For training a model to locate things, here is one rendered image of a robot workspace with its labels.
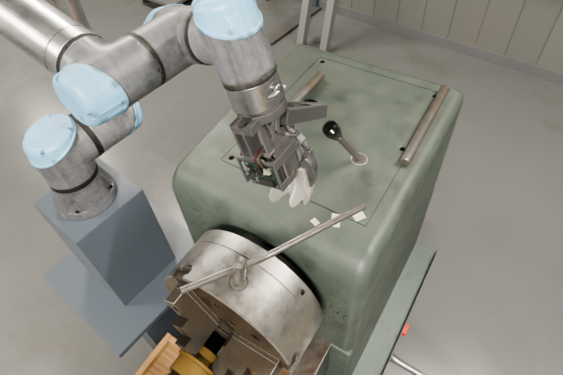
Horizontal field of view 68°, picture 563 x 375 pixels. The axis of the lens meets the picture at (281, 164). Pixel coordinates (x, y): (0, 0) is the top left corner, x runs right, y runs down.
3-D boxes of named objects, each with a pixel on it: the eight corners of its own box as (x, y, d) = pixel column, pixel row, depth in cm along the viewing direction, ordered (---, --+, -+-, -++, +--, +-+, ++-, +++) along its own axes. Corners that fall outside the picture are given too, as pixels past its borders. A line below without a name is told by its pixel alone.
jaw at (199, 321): (218, 304, 87) (183, 265, 82) (232, 308, 83) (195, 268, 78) (183, 351, 81) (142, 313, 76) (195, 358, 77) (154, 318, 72)
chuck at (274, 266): (206, 269, 108) (198, 205, 83) (311, 341, 99) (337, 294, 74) (198, 279, 106) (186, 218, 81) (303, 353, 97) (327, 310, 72)
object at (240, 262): (235, 295, 76) (235, 270, 66) (230, 285, 77) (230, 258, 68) (246, 290, 76) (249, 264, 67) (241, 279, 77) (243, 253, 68)
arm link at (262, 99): (245, 59, 59) (291, 62, 54) (255, 88, 62) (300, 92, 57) (211, 89, 55) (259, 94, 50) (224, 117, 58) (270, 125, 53)
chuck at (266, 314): (198, 279, 106) (186, 218, 81) (303, 353, 97) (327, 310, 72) (173, 309, 101) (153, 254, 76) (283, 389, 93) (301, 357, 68)
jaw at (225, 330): (240, 325, 88) (229, 331, 98) (221, 310, 89) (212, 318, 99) (207, 373, 82) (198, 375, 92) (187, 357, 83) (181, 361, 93)
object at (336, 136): (328, 131, 81) (329, 113, 78) (343, 137, 80) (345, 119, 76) (318, 144, 79) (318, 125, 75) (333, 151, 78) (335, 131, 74)
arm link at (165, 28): (108, 29, 55) (155, 33, 48) (172, -5, 61) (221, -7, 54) (136, 81, 60) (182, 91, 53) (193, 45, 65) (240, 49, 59)
